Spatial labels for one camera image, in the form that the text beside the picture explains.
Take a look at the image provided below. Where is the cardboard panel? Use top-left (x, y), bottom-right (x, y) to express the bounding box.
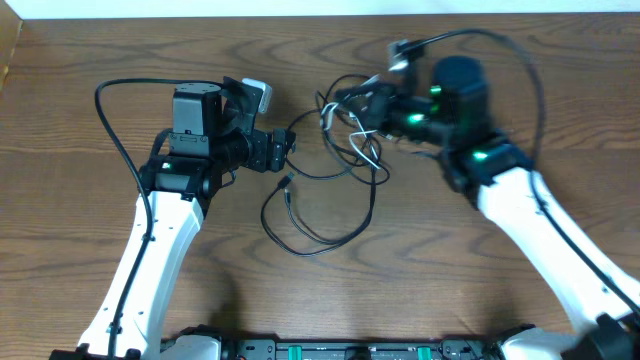
top-left (0, 0), bottom-right (23, 89)

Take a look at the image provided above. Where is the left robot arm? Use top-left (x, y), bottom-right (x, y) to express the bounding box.
top-left (51, 77), bottom-right (295, 359)

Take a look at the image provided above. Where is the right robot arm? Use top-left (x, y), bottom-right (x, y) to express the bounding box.
top-left (334, 41), bottom-right (639, 359)

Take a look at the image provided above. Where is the white USB cable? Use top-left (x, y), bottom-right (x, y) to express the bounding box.
top-left (319, 74), bottom-right (384, 171)

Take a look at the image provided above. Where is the left camera cable black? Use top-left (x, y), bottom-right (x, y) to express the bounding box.
top-left (93, 77), bottom-right (224, 360)

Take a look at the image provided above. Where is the black USB cable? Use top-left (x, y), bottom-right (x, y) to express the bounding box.
top-left (259, 73), bottom-right (401, 258)

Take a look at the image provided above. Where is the right camera cable black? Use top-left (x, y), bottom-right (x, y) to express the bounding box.
top-left (404, 29), bottom-right (639, 315)

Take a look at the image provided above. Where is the camera cable black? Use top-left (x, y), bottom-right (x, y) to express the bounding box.
top-left (404, 29), bottom-right (639, 315)
top-left (93, 77), bottom-right (224, 360)

